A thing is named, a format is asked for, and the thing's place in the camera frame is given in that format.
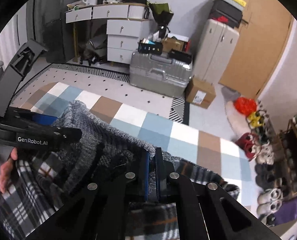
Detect white dresser with drawers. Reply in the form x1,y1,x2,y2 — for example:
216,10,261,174
65,3,151,64

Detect silver aluminium suitcase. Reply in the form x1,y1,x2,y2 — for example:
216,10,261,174
129,51,193,98

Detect dark grey cabinet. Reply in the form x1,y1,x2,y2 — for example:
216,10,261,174
25,0,79,63

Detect plaid knit sweater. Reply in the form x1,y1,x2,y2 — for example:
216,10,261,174
0,101,240,239

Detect person's left hand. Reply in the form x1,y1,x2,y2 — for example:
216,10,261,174
0,148,18,193

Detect shoe rack with shoes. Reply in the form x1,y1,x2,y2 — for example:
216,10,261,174
235,101,297,227

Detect wooden door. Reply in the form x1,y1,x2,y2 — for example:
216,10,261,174
219,0,293,99

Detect cardboard box on floor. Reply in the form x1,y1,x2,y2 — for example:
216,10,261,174
185,77,216,109

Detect white suitcase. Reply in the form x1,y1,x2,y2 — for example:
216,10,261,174
193,19,240,84

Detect checkered bed blanket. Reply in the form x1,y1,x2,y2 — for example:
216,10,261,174
12,77,257,206

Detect orange plastic bag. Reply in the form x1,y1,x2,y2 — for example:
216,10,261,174
233,96,257,117

